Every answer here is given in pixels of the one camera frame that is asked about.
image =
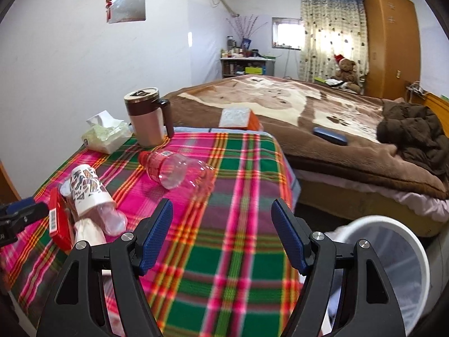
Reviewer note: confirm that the white paper carton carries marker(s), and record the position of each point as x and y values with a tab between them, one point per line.
87	230

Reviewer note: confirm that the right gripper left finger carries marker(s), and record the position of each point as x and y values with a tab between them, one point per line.
76	304

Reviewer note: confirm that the red snack box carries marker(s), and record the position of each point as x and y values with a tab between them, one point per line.
60	226

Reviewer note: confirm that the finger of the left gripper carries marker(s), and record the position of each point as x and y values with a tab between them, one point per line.
13	207

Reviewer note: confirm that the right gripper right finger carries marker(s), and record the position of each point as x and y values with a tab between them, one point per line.
367	306

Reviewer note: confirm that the plaid pink green tablecloth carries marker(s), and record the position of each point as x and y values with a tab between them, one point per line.
222	270

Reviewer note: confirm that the white orange tissue box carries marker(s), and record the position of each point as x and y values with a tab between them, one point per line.
239	118

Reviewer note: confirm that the patterned paper cup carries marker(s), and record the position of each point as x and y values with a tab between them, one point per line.
87	197

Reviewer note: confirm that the patterned window curtain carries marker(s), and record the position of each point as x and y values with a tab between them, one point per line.
332	28

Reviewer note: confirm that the white shelf with items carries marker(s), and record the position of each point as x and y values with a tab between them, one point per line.
237	60

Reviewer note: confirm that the clear plastic bottle red cap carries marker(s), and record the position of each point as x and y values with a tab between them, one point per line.
172	170

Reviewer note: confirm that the pink brown travel mug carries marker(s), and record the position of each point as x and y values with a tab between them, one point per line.
150	116

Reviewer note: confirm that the dark brown jacket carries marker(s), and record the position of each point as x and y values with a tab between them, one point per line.
418	135

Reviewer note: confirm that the silver wall poster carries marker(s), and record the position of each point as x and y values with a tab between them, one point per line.
120	11

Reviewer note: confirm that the white tissue pack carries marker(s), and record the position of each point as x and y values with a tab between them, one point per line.
106	134

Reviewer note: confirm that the white trash bin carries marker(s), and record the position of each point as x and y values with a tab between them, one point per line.
401	254

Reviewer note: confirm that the dark blue phone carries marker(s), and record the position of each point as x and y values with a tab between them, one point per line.
330	136

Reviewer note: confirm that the orange wooden headboard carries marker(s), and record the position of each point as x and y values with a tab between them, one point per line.
440	107

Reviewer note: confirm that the dried branches in vase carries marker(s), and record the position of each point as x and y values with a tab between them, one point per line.
245	27

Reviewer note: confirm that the orange wooden wardrobe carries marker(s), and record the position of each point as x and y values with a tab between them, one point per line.
394	51

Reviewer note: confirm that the teddy bear santa hat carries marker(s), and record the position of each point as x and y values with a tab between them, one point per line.
346	73

